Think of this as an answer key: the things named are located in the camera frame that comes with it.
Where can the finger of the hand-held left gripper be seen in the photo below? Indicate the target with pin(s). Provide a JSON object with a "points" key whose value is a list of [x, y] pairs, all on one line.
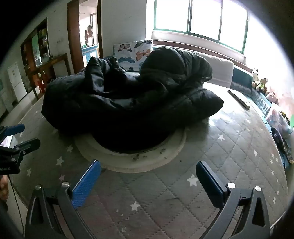
{"points": [[28, 145], [13, 129]]}

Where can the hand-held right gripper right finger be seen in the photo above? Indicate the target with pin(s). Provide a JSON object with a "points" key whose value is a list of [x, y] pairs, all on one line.
{"points": [[208, 181]]}

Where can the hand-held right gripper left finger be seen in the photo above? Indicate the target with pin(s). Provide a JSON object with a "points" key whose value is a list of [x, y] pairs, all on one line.
{"points": [[85, 185]]}

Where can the black down jacket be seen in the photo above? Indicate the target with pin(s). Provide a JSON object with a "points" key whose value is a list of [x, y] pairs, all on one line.
{"points": [[128, 103]]}

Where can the person's left hand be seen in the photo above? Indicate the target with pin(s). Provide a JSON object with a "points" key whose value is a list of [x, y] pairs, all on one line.
{"points": [[3, 187]]}

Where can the white small cabinet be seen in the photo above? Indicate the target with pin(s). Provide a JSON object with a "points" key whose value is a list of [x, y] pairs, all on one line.
{"points": [[16, 80]]}

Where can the red stool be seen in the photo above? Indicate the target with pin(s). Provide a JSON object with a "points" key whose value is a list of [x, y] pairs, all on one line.
{"points": [[43, 86]]}

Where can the white round mat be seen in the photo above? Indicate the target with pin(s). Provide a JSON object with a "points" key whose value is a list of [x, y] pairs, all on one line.
{"points": [[142, 162]]}

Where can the dark patterned cloth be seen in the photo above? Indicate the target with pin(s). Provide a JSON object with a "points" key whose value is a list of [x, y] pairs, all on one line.
{"points": [[281, 144]]}

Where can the dark wooden table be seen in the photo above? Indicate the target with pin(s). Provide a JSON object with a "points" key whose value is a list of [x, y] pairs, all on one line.
{"points": [[57, 60]]}

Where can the wooden display cabinet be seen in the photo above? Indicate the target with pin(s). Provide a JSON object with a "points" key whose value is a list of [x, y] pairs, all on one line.
{"points": [[34, 48]]}

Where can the dark flat bar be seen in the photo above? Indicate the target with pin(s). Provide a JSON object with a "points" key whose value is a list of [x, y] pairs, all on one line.
{"points": [[238, 98]]}

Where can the clear plastic toy bag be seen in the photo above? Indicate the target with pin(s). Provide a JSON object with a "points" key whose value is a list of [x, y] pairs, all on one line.
{"points": [[279, 120]]}

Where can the pink plush toy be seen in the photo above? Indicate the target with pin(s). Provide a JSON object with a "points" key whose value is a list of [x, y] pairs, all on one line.
{"points": [[272, 97]]}

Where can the blue cabinet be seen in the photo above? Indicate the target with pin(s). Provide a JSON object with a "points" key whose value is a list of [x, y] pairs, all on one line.
{"points": [[89, 54]]}

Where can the white plush toy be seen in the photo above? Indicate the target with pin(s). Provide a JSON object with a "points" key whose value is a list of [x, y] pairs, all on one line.
{"points": [[255, 74]]}

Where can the pink hanging cloth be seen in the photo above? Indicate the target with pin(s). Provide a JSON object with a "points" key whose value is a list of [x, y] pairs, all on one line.
{"points": [[89, 34]]}

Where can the butterfly print pillow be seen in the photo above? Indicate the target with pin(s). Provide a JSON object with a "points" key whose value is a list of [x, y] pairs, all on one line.
{"points": [[132, 49]]}

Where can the green framed window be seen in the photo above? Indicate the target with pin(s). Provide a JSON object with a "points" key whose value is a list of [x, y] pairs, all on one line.
{"points": [[197, 29]]}

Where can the brown door frame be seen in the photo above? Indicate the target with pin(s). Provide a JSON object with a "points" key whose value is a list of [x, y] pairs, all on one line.
{"points": [[72, 34]]}

